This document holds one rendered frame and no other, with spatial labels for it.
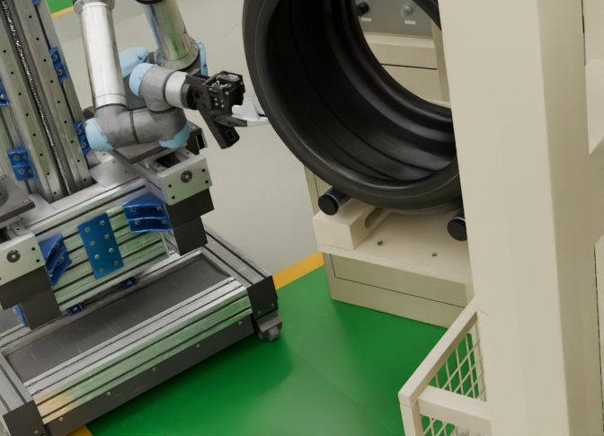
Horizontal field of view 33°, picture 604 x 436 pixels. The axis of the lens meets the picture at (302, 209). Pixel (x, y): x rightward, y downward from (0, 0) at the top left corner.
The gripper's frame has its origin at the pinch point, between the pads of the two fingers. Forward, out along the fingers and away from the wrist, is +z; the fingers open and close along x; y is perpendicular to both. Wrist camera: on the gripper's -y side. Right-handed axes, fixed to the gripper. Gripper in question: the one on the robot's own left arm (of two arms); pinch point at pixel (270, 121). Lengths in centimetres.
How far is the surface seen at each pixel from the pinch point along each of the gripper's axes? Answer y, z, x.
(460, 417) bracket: 6, 73, -59
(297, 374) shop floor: -104, -23, 27
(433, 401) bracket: 7, 69, -59
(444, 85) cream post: 1.4, 25.8, 26.4
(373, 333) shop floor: -103, -11, 51
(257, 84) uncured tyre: 16.2, 7.7, -11.9
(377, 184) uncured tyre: 1.5, 32.5, -11.9
